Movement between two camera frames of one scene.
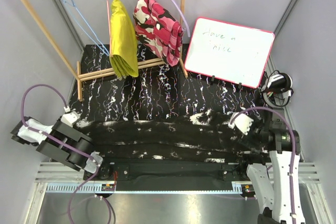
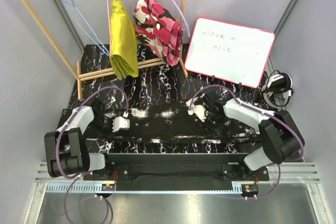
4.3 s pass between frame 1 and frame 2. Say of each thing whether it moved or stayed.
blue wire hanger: stayed
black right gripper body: moved
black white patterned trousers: moved
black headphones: stayed
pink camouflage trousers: stayed
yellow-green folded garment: stayed
